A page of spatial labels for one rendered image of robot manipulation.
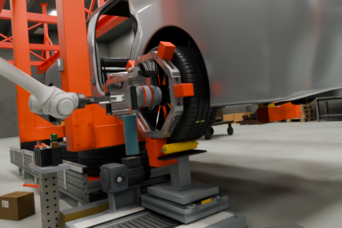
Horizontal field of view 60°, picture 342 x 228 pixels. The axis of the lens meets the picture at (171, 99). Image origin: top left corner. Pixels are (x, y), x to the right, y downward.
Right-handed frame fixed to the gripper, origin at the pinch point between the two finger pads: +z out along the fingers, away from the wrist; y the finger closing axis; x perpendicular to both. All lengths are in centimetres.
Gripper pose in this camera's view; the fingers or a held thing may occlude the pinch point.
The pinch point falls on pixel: (113, 99)
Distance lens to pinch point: 159.5
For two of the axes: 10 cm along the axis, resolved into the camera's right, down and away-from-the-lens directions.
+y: 5.9, -0.8, -8.0
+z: 8.0, -0.5, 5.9
